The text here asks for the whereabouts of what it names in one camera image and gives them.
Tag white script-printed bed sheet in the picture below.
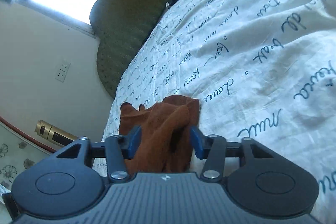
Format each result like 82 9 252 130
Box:
101 0 336 215

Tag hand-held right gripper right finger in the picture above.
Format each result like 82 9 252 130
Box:
190 125 274 183

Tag brown knit garment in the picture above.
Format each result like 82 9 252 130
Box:
119 94 202 173

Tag green striped padded headboard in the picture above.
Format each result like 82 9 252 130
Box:
89 0 208 100

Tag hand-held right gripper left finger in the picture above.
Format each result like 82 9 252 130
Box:
54 125 143 183

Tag white wall socket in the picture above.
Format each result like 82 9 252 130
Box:
55 61 71 83

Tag brass door handle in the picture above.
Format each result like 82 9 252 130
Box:
35 119 80 148

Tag floral patterned panel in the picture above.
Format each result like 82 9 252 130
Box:
0 116 54 191

